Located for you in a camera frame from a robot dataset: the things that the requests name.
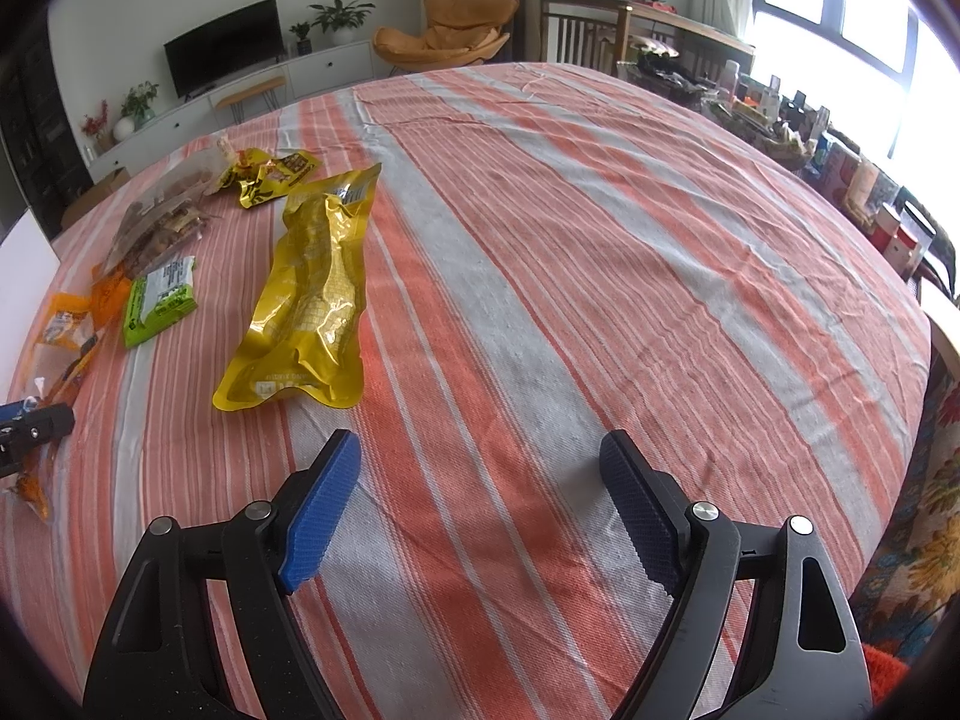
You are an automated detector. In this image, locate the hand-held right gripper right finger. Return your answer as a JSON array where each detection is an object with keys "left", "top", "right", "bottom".
[{"left": 598, "top": 430, "right": 875, "bottom": 720}]

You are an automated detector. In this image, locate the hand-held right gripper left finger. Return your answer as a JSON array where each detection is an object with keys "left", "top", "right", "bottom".
[{"left": 82, "top": 429, "right": 362, "bottom": 720}]

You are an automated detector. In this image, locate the clear packet of tan beans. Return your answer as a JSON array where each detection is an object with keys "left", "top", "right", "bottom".
[{"left": 0, "top": 337, "right": 102, "bottom": 522}]

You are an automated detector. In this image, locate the white cardboard box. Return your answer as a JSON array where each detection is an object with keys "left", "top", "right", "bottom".
[{"left": 0, "top": 210, "right": 61, "bottom": 383}]

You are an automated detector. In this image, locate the green snack packet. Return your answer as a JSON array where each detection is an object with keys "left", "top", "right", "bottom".
[{"left": 122, "top": 255, "right": 200, "bottom": 350}]

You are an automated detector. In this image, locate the small clear brown snack packet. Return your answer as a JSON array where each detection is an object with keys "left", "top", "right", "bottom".
[{"left": 105, "top": 199, "right": 220, "bottom": 278}]

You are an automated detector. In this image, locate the long yellow snack packet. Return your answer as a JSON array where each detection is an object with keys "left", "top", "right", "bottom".
[{"left": 214, "top": 163, "right": 383, "bottom": 410}]

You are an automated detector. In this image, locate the brown cardboard box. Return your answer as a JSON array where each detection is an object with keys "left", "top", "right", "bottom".
[{"left": 60, "top": 169, "right": 132, "bottom": 230}]

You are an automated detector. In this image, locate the floral cloth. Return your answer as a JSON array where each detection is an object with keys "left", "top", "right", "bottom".
[{"left": 847, "top": 382, "right": 960, "bottom": 646}]

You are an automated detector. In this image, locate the dark tall cabinet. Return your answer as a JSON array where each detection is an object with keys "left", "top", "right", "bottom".
[{"left": 0, "top": 37, "right": 95, "bottom": 241}]

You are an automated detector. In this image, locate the red flower vase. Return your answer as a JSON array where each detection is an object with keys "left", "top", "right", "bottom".
[{"left": 81, "top": 99, "right": 112, "bottom": 158}]

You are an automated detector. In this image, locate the green flower bouquet vase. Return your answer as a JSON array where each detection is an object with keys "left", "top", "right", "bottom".
[{"left": 120, "top": 81, "right": 160, "bottom": 128}]

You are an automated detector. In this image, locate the red white bottle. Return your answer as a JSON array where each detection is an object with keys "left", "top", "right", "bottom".
[{"left": 889, "top": 206, "right": 928, "bottom": 272}]

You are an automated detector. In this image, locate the wooden stool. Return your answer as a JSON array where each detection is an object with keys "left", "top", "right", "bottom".
[{"left": 214, "top": 75, "right": 288, "bottom": 125}]

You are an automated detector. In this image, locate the woven basket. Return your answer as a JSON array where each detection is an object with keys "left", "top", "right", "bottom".
[{"left": 709, "top": 101, "right": 818, "bottom": 160}]

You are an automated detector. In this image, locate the black television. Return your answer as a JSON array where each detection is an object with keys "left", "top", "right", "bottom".
[{"left": 163, "top": 0, "right": 286, "bottom": 99}]

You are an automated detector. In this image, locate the row of small bottles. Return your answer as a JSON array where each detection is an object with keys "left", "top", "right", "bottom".
[{"left": 720, "top": 60, "right": 833, "bottom": 143}]

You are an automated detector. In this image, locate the white television cabinet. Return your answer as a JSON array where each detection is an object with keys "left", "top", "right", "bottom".
[{"left": 86, "top": 41, "right": 376, "bottom": 181}]

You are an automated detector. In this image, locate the wooden crib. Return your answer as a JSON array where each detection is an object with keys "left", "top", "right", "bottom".
[{"left": 540, "top": 0, "right": 758, "bottom": 83}]

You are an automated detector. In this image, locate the orange lounge chair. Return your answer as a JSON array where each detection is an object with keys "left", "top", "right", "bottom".
[{"left": 373, "top": 0, "right": 520, "bottom": 79}]

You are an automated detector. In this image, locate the large potted plant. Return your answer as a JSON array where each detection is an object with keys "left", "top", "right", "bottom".
[{"left": 309, "top": 0, "right": 376, "bottom": 46}]

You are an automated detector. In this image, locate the dark framed window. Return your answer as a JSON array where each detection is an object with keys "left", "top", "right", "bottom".
[{"left": 739, "top": 0, "right": 960, "bottom": 188}]

